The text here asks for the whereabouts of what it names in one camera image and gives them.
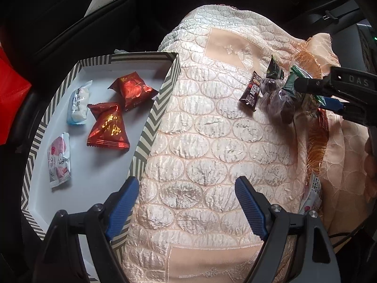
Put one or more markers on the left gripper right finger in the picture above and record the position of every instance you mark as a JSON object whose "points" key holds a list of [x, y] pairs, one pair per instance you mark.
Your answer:
{"points": [[313, 258]]}

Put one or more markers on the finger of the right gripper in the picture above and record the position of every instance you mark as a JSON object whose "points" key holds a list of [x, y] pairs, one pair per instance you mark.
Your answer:
{"points": [[332, 104], [320, 87]]}

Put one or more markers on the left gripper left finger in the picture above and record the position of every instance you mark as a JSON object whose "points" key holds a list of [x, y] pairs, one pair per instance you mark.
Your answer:
{"points": [[60, 257]]}

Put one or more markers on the green cow biscuit packet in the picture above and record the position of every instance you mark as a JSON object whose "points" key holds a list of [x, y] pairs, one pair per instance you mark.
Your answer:
{"points": [[309, 103]]}

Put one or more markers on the white pink snack packet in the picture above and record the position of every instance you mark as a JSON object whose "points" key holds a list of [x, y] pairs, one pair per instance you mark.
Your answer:
{"points": [[58, 155]]}

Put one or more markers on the red foil snack packet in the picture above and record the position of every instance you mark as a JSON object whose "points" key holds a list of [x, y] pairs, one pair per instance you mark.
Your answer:
{"points": [[133, 90], [109, 129]]}

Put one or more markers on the white blue candy packet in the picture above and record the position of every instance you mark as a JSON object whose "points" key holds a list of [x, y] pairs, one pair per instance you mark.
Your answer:
{"points": [[78, 105]]}

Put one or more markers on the peach embroidered cushion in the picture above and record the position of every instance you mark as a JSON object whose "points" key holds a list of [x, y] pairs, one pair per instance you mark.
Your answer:
{"points": [[339, 154]]}

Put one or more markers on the clear wrapped red dates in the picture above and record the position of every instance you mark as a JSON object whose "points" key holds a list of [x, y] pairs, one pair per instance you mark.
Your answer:
{"points": [[276, 102]]}

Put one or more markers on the white printed packet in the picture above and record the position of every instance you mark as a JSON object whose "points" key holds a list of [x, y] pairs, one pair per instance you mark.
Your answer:
{"points": [[312, 197]]}

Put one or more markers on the black green small packet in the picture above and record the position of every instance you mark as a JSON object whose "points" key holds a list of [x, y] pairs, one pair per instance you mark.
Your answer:
{"points": [[274, 71]]}

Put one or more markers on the Nescafe coffee stick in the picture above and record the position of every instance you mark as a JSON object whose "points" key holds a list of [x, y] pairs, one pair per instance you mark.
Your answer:
{"points": [[250, 96]]}

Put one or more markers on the peach quilted seat cover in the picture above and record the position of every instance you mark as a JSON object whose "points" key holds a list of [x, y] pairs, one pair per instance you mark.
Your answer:
{"points": [[188, 225]]}

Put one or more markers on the striped white tray box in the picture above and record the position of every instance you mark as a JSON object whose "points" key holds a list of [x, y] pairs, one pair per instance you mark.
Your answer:
{"points": [[87, 159]]}

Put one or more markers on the red bag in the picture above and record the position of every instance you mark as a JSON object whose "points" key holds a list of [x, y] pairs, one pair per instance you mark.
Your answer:
{"points": [[14, 88]]}

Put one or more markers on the white paper in pocket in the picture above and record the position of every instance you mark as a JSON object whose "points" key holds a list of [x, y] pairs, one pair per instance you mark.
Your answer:
{"points": [[95, 5]]}

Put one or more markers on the black car seat back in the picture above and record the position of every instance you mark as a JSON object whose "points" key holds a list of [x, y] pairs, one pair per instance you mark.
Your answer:
{"points": [[57, 30]]}

